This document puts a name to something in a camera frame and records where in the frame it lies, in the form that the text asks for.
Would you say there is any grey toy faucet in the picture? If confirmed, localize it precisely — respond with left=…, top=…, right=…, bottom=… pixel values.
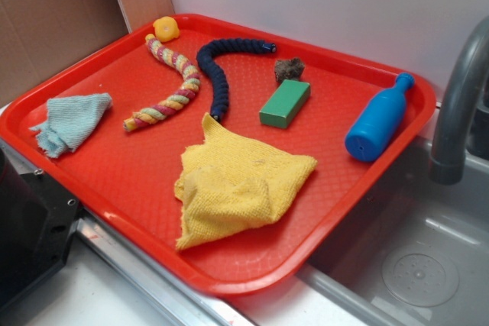
left=429, top=18, right=488, bottom=185

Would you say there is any red plastic tray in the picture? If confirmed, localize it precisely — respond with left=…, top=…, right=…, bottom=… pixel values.
left=1, top=15, right=436, bottom=296

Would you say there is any light blue cloth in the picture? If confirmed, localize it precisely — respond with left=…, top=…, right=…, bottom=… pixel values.
left=30, top=93, right=112, bottom=159

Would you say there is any dark blue braided rope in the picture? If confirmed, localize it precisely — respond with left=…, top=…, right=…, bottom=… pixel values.
left=196, top=38, right=277, bottom=121

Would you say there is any brown cardboard panel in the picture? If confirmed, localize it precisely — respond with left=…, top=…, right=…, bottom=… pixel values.
left=1, top=0, right=173, bottom=105

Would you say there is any orange yellow plastic toy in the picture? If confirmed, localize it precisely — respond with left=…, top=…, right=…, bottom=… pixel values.
left=153, top=16, right=180, bottom=43

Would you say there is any multicolour braided rope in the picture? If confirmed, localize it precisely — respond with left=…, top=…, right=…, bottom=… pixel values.
left=122, top=34, right=202, bottom=133

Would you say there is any grey toy sink basin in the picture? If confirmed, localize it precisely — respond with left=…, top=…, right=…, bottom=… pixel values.
left=299, top=140, right=488, bottom=325

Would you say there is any green wooden block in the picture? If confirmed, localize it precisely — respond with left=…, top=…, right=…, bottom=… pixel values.
left=259, top=79, right=311, bottom=129

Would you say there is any yellow knitted cloth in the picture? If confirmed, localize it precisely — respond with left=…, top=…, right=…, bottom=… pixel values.
left=174, top=115, right=317, bottom=251

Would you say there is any blue plastic toy bottle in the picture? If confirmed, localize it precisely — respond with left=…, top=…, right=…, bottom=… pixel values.
left=345, top=73, right=415, bottom=162

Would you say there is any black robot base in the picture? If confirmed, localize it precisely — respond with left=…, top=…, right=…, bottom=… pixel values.
left=1, top=153, right=82, bottom=311

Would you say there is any brown rock-like lump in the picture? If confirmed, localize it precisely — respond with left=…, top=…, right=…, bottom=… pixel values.
left=274, top=57, right=306, bottom=83

